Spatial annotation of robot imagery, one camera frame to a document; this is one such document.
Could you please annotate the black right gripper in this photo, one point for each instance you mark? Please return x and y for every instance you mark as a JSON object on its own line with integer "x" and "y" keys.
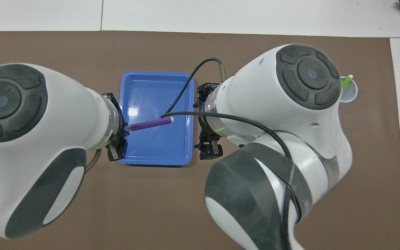
{"x": 205, "y": 121}

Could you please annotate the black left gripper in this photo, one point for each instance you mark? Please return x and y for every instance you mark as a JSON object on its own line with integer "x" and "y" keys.
{"x": 122, "y": 121}

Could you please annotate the purple highlighter pen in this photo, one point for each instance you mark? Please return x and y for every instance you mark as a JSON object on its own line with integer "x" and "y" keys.
{"x": 148, "y": 125}

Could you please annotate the green highlighter pen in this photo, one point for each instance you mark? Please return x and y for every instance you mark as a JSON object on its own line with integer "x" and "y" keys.
{"x": 348, "y": 80}

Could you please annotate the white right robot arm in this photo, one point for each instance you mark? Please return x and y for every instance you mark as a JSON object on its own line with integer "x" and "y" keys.
{"x": 262, "y": 97}

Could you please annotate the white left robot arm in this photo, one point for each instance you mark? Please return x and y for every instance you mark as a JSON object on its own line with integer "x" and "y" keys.
{"x": 47, "y": 139}

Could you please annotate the blue plastic tray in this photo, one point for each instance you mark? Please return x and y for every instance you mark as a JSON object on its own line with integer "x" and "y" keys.
{"x": 151, "y": 93}

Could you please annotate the brown paper table mat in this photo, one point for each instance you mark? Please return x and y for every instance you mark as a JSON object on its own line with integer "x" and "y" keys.
{"x": 158, "y": 208}

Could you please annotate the translucent plastic cup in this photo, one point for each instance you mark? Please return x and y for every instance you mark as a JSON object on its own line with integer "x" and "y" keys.
{"x": 351, "y": 93}

